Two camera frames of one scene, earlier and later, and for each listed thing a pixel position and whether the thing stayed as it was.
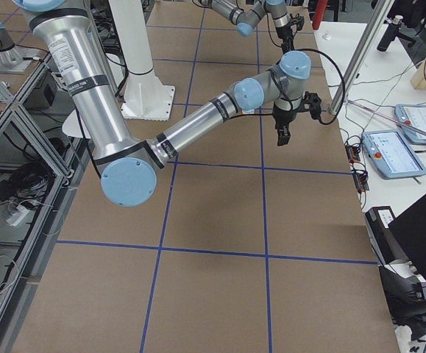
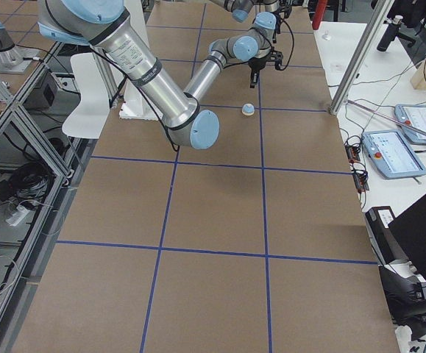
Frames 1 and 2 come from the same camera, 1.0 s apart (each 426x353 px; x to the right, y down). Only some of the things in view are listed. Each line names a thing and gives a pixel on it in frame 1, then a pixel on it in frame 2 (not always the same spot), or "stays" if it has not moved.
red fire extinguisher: (318, 14) stays
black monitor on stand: (418, 289) stays
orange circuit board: (359, 172) stays
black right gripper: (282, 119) -> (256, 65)
